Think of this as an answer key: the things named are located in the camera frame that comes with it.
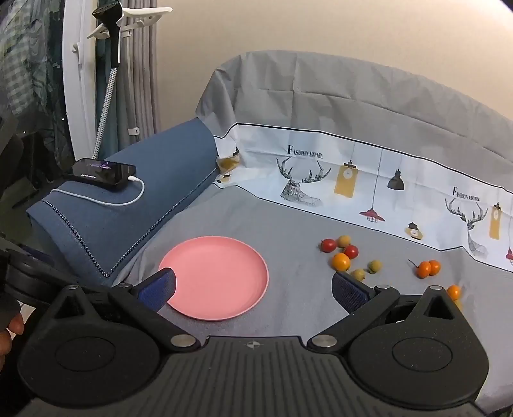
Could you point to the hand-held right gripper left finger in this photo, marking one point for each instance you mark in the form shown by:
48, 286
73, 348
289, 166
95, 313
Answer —
160, 286

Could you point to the red cherry tomato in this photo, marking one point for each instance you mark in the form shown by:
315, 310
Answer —
351, 252
328, 245

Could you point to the grey curtain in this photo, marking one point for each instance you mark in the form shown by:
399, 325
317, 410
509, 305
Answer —
140, 80

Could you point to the black smartphone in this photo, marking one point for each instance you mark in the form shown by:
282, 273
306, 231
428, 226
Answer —
100, 170

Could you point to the patterned hanging cloth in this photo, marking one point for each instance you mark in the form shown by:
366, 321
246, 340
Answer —
24, 48

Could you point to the blue sofa armrest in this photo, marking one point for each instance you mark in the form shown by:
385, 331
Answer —
160, 168

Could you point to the person's left hand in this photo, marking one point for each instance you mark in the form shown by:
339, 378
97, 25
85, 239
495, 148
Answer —
16, 324

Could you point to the white hanger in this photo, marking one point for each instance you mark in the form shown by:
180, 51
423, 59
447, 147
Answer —
140, 16

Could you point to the white curtain clip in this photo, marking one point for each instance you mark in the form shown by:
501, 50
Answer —
133, 131

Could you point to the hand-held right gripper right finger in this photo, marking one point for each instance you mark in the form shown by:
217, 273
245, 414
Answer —
350, 294

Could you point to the grey printed sheet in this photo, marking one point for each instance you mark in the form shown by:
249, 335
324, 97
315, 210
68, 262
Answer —
320, 100

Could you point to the orange kumquat with stem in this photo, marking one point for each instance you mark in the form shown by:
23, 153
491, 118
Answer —
422, 270

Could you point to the pink plate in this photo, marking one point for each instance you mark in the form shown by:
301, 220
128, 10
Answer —
216, 276

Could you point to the teal curtain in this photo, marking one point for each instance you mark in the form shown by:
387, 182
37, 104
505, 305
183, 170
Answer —
100, 80

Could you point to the black garment steamer head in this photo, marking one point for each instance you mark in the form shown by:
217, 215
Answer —
115, 44

